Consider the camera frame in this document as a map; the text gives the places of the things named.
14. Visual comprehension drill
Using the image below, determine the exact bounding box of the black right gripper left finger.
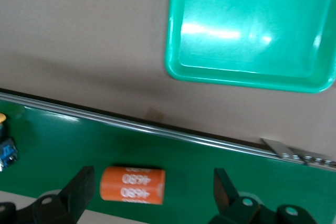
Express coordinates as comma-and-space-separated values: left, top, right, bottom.
18, 165, 96, 224

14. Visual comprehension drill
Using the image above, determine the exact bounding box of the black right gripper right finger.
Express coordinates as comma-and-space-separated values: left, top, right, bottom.
209, 167, 263, 224

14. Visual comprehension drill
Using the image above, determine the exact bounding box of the orange cylinder printed 4680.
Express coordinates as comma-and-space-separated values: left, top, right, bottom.
99, 165, 166, 206

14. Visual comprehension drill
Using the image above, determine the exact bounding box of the yellow mushroom push button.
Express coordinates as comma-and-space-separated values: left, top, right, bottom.
0, 112, 19, 172

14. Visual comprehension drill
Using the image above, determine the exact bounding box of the green conveyor belt unit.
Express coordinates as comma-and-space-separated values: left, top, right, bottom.
0, 87, 336, 224

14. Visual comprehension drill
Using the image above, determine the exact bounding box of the green plastic tray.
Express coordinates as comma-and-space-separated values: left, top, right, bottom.
164, 0, 336, 94

